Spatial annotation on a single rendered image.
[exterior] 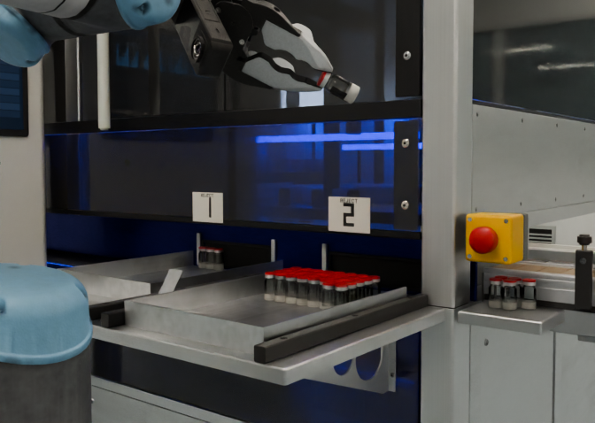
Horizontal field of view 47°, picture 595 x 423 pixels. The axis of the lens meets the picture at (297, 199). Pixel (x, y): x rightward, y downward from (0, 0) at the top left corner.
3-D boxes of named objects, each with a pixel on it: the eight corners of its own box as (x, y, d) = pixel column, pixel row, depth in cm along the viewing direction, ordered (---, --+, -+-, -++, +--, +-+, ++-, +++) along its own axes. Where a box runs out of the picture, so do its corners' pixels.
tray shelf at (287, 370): (176, 272, 157) (176, 264, 157) (466, 311, 115) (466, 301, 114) (-31, 306, 119) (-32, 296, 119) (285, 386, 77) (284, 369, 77)
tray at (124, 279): (192, 265, 154) (192, 249, 154) (282, 277, 138) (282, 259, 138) (57, 288, 127) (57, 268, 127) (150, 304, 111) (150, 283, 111)
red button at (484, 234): (476, 250, 105) (476, 224, 105) (502, 252, 102) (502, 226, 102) (466, 253, 102) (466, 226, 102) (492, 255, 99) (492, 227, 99)
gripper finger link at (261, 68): (327, 70, 83) (260, 28, 81) (321, 91, 78) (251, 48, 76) (313, 89, 84) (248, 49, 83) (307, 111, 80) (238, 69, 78)
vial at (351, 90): (350, 107, 79) (317, 89, 78) (351, 99, 80) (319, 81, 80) (359, 92, 77) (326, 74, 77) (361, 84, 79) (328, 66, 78)
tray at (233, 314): (278, 290, 124) (278, 271, 124) (406, 309, 108) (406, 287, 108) (124, 325, 98) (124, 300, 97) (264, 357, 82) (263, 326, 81)
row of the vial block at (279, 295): (270, 297, 116) (270, 271, 116) (359, 311, 105) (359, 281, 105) (261, 300, 114) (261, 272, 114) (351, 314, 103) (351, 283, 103)
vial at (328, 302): (327, 311, 106) (327, 280, 106) (339, 312, 105) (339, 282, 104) (319, 312, 104) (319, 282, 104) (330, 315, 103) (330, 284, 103)
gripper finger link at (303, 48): (345, 33, 80) (272, 1, 79) (341, 53, 75) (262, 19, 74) (335, 56, 82) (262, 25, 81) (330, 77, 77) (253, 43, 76)
